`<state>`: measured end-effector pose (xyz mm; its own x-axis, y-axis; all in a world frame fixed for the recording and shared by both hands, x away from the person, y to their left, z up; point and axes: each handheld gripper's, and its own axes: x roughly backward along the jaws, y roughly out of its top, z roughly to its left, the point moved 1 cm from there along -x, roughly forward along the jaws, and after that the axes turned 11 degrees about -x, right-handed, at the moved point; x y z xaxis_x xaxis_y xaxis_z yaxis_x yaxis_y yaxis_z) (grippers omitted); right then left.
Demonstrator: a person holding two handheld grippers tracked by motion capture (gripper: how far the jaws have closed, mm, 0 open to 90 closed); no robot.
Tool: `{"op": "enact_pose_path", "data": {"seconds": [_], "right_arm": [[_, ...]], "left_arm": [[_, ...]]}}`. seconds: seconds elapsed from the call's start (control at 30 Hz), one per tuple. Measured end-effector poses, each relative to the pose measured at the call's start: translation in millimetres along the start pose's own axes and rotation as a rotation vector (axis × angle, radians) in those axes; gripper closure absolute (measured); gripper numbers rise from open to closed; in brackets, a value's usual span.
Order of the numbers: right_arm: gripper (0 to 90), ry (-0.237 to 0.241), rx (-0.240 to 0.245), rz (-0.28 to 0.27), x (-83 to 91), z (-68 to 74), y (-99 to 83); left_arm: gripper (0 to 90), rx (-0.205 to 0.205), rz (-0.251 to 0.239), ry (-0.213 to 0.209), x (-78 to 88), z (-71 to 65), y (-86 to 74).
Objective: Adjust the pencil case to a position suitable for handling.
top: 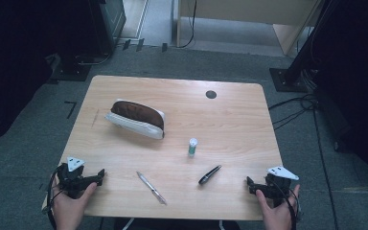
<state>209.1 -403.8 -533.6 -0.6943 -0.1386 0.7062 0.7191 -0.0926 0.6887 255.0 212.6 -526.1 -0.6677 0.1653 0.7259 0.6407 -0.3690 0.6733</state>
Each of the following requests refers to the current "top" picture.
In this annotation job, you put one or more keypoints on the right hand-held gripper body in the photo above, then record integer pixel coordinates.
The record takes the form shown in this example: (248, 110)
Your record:
(276, 185)

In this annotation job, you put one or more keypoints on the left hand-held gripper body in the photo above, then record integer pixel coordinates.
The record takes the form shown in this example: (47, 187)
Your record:
(72, 180)

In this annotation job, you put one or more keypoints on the person's left hand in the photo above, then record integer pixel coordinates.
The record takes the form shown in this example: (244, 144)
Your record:
(70, 209)

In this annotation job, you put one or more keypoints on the person's right hand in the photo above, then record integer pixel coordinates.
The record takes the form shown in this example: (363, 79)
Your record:
(278, 214)

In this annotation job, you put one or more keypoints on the black pen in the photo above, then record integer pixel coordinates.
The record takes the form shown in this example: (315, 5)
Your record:
(209, 175)

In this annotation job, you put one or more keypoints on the silver pen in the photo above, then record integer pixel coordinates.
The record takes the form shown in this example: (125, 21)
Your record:
(151, 188)

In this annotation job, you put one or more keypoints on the white and brown pencil case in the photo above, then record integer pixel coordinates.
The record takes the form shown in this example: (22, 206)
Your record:
(137, 118)

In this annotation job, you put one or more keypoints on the white-capped green glue stick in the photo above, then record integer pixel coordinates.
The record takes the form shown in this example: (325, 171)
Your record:
(192, 147)

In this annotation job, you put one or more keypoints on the person's dark clothing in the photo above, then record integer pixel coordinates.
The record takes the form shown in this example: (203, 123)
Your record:
(179, 224)

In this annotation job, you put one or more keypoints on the black round table grommet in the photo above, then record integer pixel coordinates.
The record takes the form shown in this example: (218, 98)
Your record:
(211, 94)

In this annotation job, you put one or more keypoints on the black metal stand with base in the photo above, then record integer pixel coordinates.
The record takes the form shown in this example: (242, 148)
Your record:
(292, 78)

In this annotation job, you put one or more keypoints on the black stand base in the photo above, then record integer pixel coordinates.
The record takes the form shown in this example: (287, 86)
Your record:
(72, 68)

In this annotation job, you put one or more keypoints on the dark curtain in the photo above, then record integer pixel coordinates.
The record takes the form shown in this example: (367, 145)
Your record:
(9, 64)
(357, 80)

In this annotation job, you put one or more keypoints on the black cabinet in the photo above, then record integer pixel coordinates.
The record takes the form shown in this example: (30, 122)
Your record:
(108, 22)

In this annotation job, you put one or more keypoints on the light wooden furniture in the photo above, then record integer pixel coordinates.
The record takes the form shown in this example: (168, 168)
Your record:
(252, 12)

